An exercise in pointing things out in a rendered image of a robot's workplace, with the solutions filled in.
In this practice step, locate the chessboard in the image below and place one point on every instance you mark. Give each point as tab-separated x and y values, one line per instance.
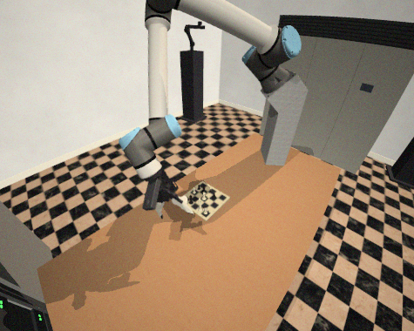
213	205

